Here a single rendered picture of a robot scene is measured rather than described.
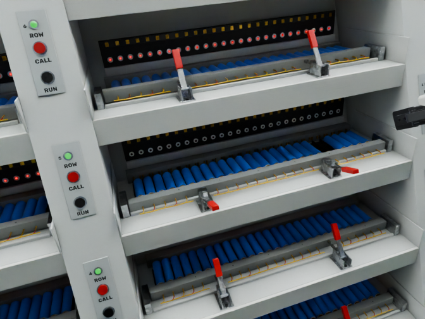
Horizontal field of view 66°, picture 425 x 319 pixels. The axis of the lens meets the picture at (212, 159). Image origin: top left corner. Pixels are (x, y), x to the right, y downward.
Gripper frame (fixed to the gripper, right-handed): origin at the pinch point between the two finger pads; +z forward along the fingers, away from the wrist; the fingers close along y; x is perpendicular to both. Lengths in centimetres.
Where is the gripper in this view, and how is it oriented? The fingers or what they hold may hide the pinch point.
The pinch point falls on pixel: (414, 116)
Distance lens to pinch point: 63.2
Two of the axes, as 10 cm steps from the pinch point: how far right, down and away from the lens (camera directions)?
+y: -9.5, 2.2, -2.4
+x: 2.3, 9.7, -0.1
